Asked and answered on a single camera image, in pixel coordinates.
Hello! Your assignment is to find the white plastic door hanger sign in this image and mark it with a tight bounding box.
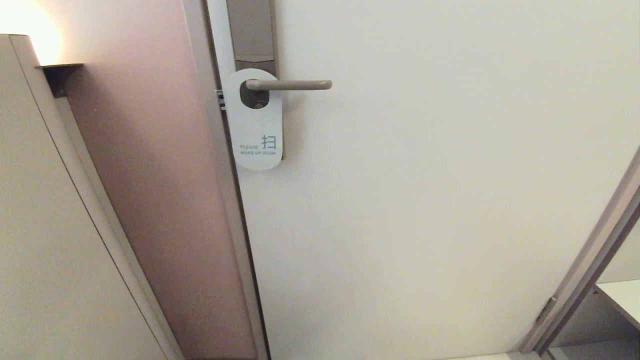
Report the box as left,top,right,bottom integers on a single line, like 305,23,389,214
223,68,284,172

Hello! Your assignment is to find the white room door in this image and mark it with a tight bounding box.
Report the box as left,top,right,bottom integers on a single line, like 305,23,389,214
206,0,640,360

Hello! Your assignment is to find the brown metal door lock plate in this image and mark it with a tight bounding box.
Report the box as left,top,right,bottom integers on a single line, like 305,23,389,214
226,0,286,161

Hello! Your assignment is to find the grey metal hinge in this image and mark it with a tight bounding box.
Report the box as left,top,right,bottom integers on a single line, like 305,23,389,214
536,296,558,323

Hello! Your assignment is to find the white shelf board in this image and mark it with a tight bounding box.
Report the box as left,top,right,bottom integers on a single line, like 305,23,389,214
595,280,640,331

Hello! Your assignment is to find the grey wardrobe bottom board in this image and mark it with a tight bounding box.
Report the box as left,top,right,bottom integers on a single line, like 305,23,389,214
548,338,640,360

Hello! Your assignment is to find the beige metal door handle lever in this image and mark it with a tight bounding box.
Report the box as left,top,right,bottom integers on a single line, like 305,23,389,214
245,79,333,92

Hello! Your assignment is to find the dark wall light bracket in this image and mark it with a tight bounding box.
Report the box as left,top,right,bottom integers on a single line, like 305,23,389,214
36,63,85,99

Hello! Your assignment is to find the grey wardrobe frame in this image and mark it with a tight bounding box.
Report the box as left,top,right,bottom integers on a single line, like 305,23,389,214
517,145,640,356

